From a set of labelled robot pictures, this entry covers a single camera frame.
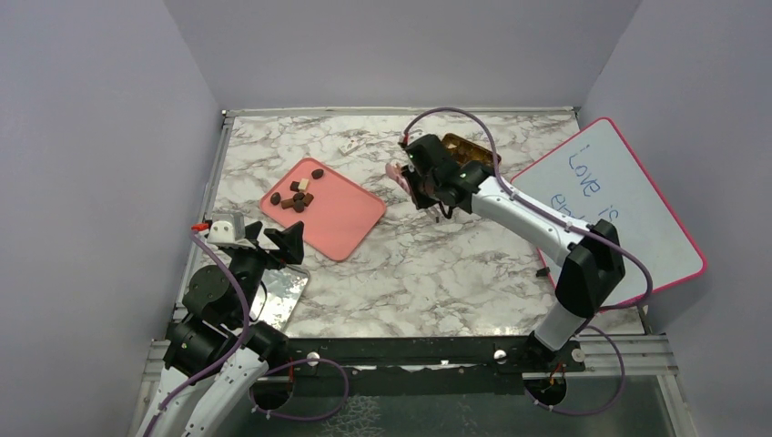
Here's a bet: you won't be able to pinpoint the pink silicone tongs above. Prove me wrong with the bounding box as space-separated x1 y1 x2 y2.
385 163 440 223

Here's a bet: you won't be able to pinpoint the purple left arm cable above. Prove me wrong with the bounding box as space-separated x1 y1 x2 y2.
143 233 252 437

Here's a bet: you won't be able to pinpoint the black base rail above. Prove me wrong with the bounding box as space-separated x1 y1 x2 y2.
249 336 585 409

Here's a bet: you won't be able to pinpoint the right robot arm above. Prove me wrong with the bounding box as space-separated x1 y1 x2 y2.
259 134 625 371

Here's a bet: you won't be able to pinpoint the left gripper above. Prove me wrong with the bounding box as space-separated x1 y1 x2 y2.
229 219 304 324

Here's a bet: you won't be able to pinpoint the silver tin lid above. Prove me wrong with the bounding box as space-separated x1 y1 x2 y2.
249 265 310 331

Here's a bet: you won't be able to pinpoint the gold chocolate tin box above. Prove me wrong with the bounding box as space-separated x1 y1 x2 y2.
441 133 493 168

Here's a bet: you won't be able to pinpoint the small white card box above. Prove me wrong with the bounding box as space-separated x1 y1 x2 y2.
338 139 366 157

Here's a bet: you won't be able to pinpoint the pink plastic tray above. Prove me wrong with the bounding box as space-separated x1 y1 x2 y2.
259 158 386 261

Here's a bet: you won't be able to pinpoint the pink framed whiteboard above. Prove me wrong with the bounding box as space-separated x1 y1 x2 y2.
512 117 707 291

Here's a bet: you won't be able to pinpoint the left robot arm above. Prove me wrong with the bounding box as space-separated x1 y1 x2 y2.
137 214 304 436

